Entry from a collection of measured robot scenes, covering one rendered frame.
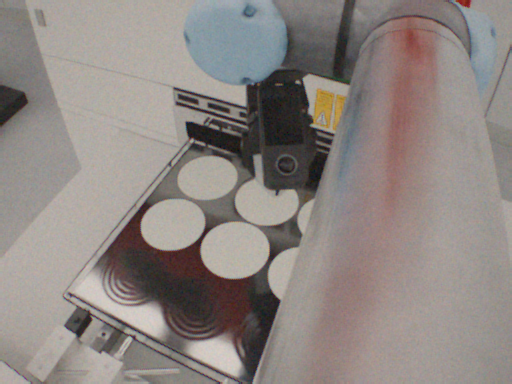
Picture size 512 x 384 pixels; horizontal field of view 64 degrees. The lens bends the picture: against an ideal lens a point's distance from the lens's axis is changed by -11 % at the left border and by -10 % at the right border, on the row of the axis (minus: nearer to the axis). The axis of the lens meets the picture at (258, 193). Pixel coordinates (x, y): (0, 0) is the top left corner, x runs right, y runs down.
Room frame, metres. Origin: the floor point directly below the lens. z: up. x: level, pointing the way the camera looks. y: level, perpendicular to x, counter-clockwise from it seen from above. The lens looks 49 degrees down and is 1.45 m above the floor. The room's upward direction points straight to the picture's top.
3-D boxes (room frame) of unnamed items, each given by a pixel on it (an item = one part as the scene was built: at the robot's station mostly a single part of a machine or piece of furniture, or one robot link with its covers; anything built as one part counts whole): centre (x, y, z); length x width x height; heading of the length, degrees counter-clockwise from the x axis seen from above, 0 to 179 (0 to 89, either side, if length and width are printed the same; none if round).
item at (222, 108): (0.58, -0.04, 0.96); 0.44 x 0.01 x 0.02; 64
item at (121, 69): (0.66, 0.11, 1.02); 0.82 x 0.03 x 0.40; 64
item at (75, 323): (0.25, 0.25, 0.90); 0.04 x 0.02 x 0.03; 154
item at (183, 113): (0.57, -0.04, 0.89); 0.44 x 0.02 x 0.10; 64
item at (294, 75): (0.43, -0.02, 1.13); 0.09 x 0.08 x 0.12; 5
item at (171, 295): (0.38, 0.03, 0.90); 0.34 x 0.34 x 0.01; 64
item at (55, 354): (0.20, 0.28, 0.89); 0.08 x 0.03 x 0.03; 154
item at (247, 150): (0.40, 0.00, 1.07); 0.05 x 0.02 x 0.09; 95
